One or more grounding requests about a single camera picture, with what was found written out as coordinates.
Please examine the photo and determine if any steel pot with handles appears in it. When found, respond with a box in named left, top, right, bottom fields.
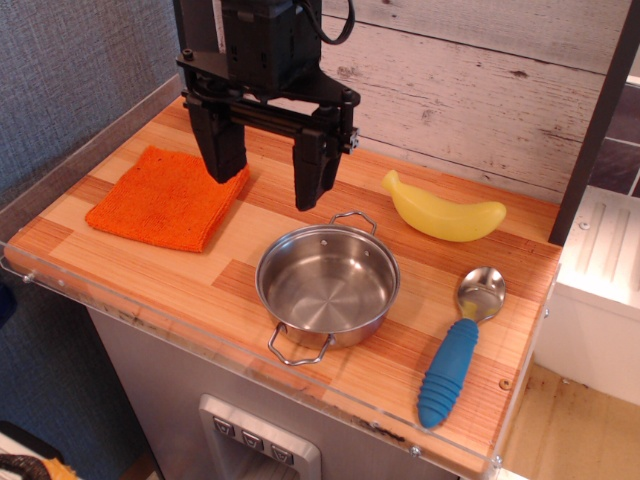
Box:
left=255, top=210, right=401, bottom=367

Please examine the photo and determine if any dark shelf post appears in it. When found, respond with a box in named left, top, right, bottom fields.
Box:
left=548, top=0, right=639, bottom=246
left=173, top=0, right=220, bottom=53

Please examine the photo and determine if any silver button panel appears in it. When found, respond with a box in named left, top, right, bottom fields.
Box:
left=199, top=394, right=322, bottom=479

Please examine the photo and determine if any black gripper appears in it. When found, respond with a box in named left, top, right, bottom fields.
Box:
left=177, top=1, right=360, bottom=211

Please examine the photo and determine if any orange knitted cloth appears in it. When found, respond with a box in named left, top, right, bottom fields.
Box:
left=85, top=146, right=250, bottom=253

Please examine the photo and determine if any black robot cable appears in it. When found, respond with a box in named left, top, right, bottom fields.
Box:
left=294, top=0, right=357, bottom=47

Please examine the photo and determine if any yellow toy banana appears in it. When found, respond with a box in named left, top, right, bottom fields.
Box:
left=382, top=170, right=507, bottom=243

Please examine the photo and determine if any grey toy kitchen cabinet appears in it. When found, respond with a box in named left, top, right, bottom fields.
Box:
left=89, top=309, right=454, bottom=479

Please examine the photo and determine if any blue handled metal spoon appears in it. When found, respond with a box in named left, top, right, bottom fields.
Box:
left=417, top=266, right=506, bottom=429

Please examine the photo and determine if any clear acrylic edge guard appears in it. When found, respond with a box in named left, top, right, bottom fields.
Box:
left=6, top=233, right=560, bottom=479

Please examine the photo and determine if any white toy sink unit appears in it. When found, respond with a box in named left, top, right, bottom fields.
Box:
left=532, top=74, right=640, bottom=409

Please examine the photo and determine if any yellow black object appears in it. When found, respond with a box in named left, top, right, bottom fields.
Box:
left=1, top=454, right=78, bottom=480

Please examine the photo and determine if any dark left shelf post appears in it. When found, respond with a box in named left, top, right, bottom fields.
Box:
left=173, top=0, right=220, bottom=53

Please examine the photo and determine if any dark right shelf post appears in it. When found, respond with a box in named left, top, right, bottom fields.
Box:
left=548, top=0, right=639, bottom=246

